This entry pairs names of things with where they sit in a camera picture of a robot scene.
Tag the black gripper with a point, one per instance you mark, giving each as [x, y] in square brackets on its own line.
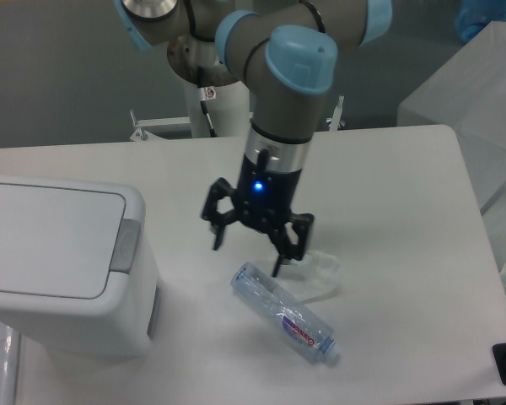
[262, 202]

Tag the white trash can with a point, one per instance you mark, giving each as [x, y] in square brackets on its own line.
[76, 269]

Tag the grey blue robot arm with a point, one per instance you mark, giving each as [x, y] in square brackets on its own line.
[287, 60]

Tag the crumpled clear plastic wrapper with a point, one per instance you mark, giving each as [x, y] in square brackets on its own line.
[317, 276]

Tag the clear plastic water bottle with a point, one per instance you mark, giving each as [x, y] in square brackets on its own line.
[299, 326]

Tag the translucent plastic cover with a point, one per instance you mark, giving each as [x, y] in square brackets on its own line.
[468, 94]

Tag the blue water jug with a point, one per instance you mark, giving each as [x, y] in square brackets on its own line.
[474, 16]

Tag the clear plastic sheet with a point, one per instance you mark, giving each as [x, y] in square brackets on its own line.
[9, 363]

